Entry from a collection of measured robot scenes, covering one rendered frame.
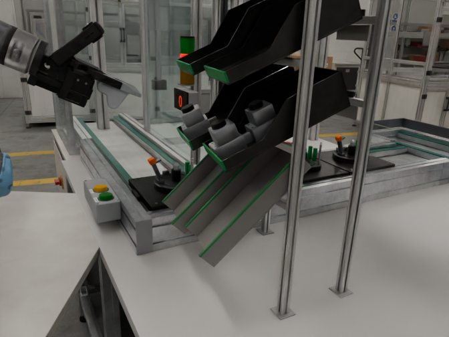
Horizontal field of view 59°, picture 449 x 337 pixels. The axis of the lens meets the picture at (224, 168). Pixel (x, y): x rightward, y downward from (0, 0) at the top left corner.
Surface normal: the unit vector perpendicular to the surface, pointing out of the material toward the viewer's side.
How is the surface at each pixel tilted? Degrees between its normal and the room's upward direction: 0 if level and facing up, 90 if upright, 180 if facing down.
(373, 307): 0
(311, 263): 0
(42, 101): 90
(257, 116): 90
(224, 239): 90
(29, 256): 0
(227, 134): 90
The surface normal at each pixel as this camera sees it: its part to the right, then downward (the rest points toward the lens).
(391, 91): -0.94, 0.08
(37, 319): 0.04, -0.94
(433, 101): 0.33, 0.32
